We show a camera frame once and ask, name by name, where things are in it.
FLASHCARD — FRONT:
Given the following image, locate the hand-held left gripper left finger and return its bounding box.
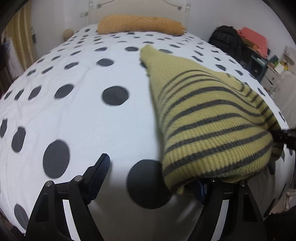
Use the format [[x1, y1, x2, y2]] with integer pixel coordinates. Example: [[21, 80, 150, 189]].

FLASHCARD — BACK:
[[25, 153, 112, 241]]

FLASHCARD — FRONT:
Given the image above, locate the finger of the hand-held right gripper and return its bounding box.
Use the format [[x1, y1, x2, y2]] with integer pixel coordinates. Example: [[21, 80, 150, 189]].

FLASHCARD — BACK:
[[270, 129, 296, 151]]

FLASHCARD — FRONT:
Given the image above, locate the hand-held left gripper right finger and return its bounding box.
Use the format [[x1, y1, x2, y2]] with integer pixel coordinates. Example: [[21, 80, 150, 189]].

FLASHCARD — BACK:
[[187, 178, 269, 241]]

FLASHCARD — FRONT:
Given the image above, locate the yellow striped knit sweater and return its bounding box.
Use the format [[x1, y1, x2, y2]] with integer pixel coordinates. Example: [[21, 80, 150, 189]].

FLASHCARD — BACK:
[[139, 44, 285, 195]]

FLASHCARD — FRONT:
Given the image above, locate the white polka dot bed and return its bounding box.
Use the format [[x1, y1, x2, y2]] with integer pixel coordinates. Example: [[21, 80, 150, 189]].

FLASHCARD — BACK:
[[0, 23, 296, 234]]

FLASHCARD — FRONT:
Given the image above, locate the white drawer unit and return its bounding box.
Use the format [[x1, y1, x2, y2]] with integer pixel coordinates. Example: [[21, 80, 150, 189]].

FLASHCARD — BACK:
[[263, 62, 285, 91]]

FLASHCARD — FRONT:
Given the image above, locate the teal cabinet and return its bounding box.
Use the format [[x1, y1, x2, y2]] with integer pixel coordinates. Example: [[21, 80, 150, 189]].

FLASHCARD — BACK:
[[251, 55, 269, 82]]

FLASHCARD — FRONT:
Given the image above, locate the coral pink cloth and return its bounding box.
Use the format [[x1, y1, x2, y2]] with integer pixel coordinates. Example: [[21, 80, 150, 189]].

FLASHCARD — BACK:
[[237, 27, 269, 57]]

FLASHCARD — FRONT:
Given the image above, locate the black backpack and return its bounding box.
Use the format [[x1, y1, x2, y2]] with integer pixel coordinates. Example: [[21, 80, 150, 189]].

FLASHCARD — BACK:
[[208, 25, 246, 63]]

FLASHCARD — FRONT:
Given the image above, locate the orange knit pillow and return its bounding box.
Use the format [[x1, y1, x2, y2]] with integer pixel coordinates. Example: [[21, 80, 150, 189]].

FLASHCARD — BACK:
[[97, 14, 187, 37]]

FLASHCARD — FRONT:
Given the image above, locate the golden curtain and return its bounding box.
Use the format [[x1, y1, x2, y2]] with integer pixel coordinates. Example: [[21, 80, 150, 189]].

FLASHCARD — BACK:
[[6, 6, 38, 70]]

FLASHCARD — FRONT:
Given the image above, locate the white bed headboard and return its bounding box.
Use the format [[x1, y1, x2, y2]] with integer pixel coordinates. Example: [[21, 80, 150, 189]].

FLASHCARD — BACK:
[[89, 0, 191, 31]]

